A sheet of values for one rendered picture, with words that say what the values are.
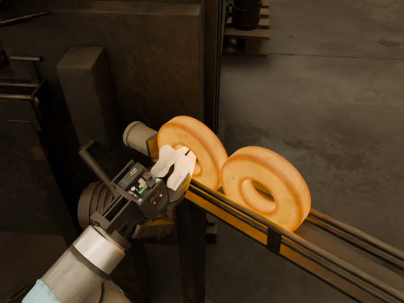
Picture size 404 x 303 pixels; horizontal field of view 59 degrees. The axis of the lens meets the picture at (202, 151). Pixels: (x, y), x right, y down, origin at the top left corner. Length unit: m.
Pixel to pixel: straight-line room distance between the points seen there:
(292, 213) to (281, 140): 1.26
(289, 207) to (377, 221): 1.06
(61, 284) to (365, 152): 1.55
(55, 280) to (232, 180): 0.30
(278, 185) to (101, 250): 0.28
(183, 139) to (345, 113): 1.54
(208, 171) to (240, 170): 0.08
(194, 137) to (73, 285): 0.29
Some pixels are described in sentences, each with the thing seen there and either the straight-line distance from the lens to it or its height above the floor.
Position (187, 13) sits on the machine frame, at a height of 0.87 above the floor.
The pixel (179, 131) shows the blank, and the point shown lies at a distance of 0.61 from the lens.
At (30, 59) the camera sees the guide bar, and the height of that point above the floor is 0.76.
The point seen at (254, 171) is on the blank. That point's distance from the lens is 0.54.
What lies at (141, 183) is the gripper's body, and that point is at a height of 0.74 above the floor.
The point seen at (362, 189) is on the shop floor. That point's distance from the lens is 1.68.
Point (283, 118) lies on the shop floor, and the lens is 1.94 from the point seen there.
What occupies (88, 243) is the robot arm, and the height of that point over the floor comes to 0.70.
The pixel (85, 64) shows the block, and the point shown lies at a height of 0.80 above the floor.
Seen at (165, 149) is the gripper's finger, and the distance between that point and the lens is 0.61.
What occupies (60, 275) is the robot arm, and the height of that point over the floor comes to 0.68.
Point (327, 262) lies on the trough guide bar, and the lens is 0.57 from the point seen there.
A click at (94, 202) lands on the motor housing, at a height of 0.53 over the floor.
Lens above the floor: 1.16
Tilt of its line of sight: 43 degrees down
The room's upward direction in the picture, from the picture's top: straight up
